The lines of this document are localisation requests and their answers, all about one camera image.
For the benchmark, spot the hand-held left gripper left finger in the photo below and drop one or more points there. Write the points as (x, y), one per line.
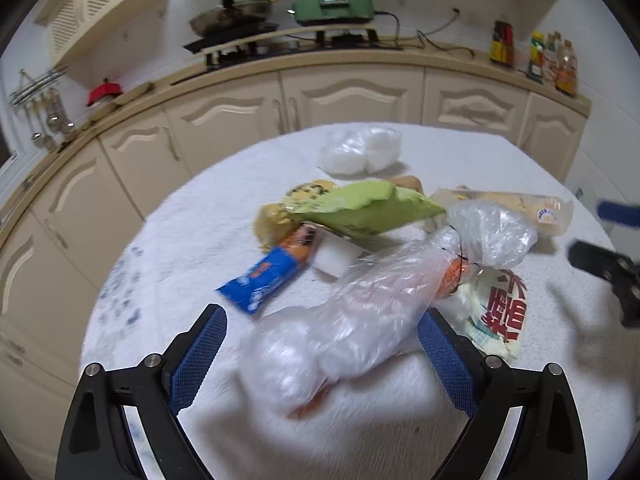
(197, 360)

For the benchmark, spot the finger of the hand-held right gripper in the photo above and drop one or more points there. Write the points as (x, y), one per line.
(620, 213)
(602, 262)

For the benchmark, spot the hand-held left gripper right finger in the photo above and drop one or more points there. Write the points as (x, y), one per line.
(445, 360)

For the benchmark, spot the large clear plastic bag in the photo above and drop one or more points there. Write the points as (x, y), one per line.
(350, 325)

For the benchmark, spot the white packet with red print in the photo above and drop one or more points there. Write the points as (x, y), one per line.
(500, 320)

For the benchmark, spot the beige bread packet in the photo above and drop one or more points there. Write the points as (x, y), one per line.
(542, 212)

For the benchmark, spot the orange wrapper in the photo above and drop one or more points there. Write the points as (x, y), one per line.
(454, 275)

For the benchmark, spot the blue snack wrapper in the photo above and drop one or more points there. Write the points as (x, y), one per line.
(260, 280)

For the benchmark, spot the white block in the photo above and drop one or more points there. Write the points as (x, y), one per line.
(335, 256)

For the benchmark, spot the amber oil bottle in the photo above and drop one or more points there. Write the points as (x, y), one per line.
(566, 70)

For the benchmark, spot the tan crumpled packet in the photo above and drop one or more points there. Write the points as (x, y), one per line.
(270, 225)

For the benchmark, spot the clear condiment bottle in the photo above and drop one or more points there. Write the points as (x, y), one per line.
(551, 62)

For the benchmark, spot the green snack bag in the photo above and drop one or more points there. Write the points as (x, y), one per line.
(370, 207)

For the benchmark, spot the green label condiment bottle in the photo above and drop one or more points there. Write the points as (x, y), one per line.
(537, 57)

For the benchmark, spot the brown wrapper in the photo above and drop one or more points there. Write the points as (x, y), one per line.
(407, 182)

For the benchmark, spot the yellow dotted snack packet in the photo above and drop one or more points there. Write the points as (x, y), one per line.
(310, 192)

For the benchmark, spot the dark sauce bottle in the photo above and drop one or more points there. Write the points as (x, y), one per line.
(501, 42)

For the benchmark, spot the white crumpled plastic bag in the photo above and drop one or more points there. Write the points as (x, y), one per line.
(357, 150)

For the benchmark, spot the wooden board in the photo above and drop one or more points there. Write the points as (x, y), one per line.
(132, 94)

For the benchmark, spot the cream base cabinets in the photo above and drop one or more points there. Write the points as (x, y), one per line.
(350, 97)

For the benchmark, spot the red kitchen tool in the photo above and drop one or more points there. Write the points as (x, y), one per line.
(105, 91)

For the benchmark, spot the hanging metal utensil rack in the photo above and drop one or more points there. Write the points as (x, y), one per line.
(42, 105)

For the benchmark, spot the black gas stove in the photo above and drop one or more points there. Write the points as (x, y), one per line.
(280, 42)

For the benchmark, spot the metal wok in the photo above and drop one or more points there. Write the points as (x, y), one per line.
(230, 16)

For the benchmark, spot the green electric cooking pot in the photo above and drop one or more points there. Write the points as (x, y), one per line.
(332, 5)

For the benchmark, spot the cream wall cabinet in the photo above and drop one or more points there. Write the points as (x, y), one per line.
(100, 5)

